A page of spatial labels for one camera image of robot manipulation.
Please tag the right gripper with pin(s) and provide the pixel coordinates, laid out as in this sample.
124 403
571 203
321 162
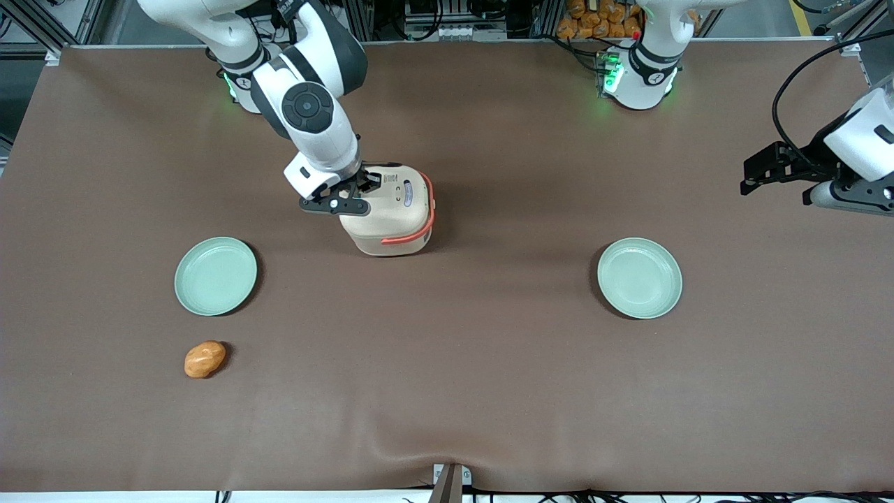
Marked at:
361 180

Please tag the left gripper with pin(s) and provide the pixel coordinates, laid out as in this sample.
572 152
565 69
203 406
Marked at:
814 155

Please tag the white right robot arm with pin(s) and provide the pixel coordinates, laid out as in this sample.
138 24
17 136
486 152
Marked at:
314 119

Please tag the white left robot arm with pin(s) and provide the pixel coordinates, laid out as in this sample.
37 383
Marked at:
649 70

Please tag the pale green plate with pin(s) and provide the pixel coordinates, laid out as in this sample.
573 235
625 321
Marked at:
639 278
215 276

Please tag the long white power strip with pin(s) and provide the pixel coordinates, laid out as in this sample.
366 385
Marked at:
454 31

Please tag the brown table mat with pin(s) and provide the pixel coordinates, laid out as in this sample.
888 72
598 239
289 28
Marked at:
447 384

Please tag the orange bread roll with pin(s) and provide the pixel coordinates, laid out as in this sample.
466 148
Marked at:
204 359

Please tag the bag of orange bread rolls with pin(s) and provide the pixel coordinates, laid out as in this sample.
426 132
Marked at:
601 19

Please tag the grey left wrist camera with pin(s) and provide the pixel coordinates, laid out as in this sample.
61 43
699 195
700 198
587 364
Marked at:
852 197

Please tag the metal corner bracket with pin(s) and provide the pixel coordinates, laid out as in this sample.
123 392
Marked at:
53 57
850 49

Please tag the aluminium frame profile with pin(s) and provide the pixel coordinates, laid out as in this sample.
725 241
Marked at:
31 24
548 17
363 10

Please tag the metal clamp bracket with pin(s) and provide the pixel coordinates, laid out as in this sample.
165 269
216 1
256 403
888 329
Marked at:
450 482

